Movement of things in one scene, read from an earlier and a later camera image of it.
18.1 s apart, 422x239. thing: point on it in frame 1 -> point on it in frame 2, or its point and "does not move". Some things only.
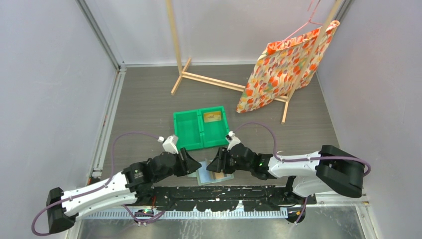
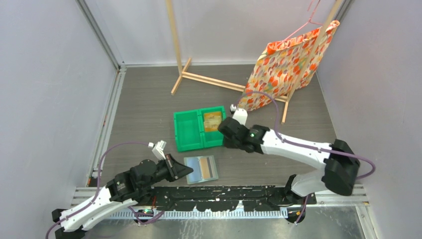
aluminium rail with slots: (191, 213) does not move
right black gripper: (218, 164) -> (228, 144)
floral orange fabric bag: (283, 65) does not move
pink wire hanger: (309, 20) does not move
